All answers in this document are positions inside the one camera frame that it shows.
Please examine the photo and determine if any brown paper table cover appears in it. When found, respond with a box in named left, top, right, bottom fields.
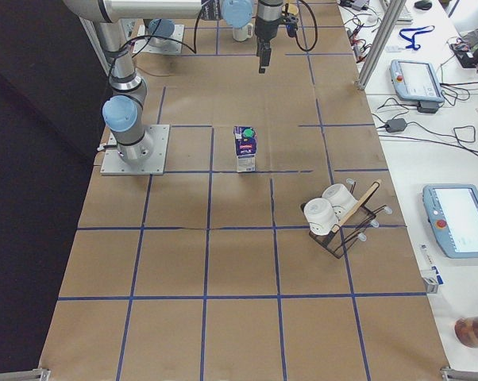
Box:
left=40, top=1, right=447, bottom=380

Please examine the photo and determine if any teach pendant far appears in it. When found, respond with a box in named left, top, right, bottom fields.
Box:
left=389, top=60, right=445, bottom=103

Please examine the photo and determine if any wooden spatula handle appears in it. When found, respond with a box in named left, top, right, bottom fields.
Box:
left=331, top=179, right=382, bottom=233

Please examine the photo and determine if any white cup front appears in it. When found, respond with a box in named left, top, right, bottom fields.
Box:
left=303, top=198, right=338, bottom=236

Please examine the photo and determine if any white cup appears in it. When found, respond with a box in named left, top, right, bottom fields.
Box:
left=303, top=198, right=338, bottom=236
left=322, top=183, right=357, bottom=220

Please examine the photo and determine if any white cup rear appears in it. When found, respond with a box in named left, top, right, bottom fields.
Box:
left=322, top=183, right=357, bottom=220

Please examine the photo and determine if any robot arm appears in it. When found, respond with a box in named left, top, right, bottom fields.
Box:
left=64, top=1, right=283, bottom=164
left=146, top=18, right=175, bottom=47

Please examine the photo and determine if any blue lanyard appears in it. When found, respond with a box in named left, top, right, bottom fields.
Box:
left=399, top=25, right=435, bottom=52

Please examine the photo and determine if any black wire cup rack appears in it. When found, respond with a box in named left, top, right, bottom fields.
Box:
left=300, top=179, right=392, bottom=259

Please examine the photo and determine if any black power adapter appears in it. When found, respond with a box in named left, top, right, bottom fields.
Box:
left=384, top=117, right=407, bottom=133

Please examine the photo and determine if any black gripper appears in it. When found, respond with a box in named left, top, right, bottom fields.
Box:
left=254, top=0, right=283, bottom=74

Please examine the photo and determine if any teach pendant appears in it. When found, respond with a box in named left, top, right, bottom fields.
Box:
left=389, top=60, right=445, bottom=103
left=422, top=184, right=478, bottom=259

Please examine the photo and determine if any blue white milk carton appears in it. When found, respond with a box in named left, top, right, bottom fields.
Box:
left=233, top=126, right=256, bottom=173

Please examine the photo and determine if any aluminium frame post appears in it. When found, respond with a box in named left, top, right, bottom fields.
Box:
left=356, top=0, right=406, bottom=90

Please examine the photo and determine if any white mug grey inside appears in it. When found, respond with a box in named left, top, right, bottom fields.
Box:
left=233, top=22, right=254, bottom=42

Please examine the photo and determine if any teach pendant near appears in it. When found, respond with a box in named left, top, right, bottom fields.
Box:
left=422, top=184, right=478, bottom=259

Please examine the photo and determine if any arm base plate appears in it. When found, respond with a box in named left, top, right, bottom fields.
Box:
left=101, top=125, right=170, bottom=175
left=144, top=24, right=184, bottom=55

